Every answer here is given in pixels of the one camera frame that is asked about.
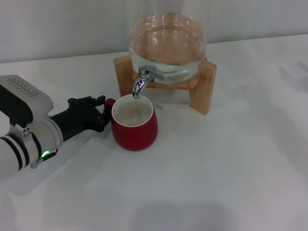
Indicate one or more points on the red ceramic cup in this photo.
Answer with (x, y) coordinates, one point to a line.
(137, 134)

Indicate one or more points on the wooden dispenser stand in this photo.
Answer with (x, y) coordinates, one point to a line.
(203, 91)

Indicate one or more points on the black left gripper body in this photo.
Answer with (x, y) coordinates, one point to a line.
(77, 118)

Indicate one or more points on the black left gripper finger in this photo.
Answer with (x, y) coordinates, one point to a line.
(106, 118)
(98, 100)

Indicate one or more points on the chrome faucet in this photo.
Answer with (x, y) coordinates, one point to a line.
(140, 83)

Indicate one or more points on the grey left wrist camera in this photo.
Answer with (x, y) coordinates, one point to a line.
(21, 98)

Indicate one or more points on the glass water dispenser jar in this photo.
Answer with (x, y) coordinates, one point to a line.
(168, 38)

